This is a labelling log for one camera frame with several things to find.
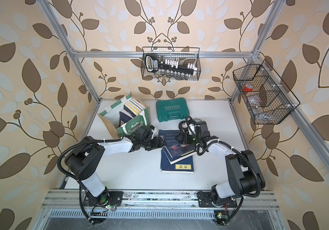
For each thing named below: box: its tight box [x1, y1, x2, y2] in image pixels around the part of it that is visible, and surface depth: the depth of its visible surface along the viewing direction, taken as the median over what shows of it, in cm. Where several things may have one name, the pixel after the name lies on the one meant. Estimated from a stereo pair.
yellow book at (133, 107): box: [124, 99, 143, 116], surface depth 93 cm
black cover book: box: [123, 104, 137, 118], surface depth 91 cm
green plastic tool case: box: [155, 97, 190, 123], surface depth 110 cm
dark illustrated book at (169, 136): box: [158, 129, 182, 146], surface depth 98 cm
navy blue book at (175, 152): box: [162, 143, 198, 165], surface depth 88 cm
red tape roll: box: [243, 83, 254, 92], surface depth 84 cm
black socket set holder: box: [145, 53, 198, 76], surface depth 86 cm
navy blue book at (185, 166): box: [160, 149, 195, 174], surface depth 84 cm
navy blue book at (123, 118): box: [118, 111, 133, 127], surface depth 94 cm
